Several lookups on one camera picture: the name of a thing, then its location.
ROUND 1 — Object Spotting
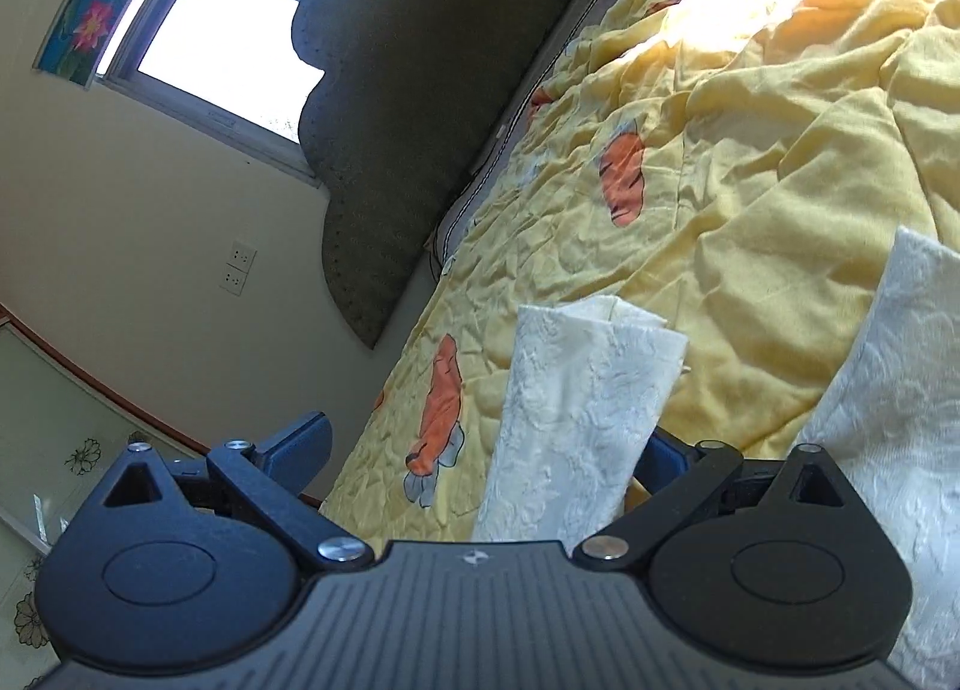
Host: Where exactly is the yellow carrot print blanket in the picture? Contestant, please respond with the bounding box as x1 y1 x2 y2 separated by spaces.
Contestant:
319 0 960 545

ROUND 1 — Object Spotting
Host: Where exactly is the lotus print curtain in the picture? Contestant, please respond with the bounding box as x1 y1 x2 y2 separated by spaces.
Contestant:
34 0 192 91

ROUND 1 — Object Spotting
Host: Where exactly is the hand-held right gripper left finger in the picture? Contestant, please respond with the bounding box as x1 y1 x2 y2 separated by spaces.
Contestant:
101 411 370 572

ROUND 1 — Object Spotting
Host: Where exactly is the window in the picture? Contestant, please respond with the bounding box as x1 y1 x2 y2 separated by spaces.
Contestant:
97 0 376 190

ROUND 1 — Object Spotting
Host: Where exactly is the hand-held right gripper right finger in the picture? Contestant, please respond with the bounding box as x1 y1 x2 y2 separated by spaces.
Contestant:
571 427 852 572

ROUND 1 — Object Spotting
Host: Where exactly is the green cloud-shaped headboard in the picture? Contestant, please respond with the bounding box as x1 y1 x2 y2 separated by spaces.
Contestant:
291 0 620 350

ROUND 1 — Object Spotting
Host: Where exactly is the white towel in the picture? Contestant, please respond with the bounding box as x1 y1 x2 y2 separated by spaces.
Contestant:
471 225 960 689

